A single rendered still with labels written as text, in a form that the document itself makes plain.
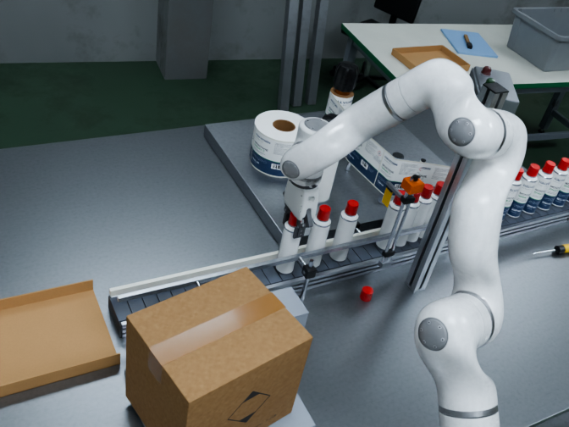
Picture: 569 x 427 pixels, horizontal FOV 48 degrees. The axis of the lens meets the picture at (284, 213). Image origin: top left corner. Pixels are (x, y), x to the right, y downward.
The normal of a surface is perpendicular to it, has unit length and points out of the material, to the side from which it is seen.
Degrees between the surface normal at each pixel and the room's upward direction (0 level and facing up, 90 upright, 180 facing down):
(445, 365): 101
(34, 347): 0
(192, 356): 0
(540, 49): 95
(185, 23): 90
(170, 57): 90
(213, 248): 0
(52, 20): 90
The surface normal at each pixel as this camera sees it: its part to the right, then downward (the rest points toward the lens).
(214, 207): 0.16, -0.77
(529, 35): -0.91, 0.21
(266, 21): 0.36, 0.62
